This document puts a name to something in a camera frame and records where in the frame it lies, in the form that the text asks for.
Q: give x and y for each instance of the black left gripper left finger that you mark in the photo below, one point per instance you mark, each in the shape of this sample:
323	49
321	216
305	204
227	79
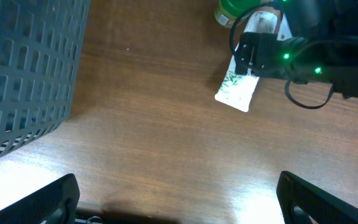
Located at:
54	203

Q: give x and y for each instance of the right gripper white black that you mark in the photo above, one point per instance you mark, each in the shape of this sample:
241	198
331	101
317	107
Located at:
294	59

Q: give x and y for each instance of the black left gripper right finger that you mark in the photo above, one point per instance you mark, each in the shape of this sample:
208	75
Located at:
303	202

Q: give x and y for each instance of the white tube with tan cap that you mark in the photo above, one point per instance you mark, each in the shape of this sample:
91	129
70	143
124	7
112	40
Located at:
237	90

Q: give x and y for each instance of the green lidded jar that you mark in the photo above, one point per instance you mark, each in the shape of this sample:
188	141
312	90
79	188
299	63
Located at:
228	11

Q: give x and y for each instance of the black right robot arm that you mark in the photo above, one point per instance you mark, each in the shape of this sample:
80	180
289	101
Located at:
323	47

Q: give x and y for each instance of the dark grey plastic basket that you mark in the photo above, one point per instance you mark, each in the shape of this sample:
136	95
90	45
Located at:
40	48

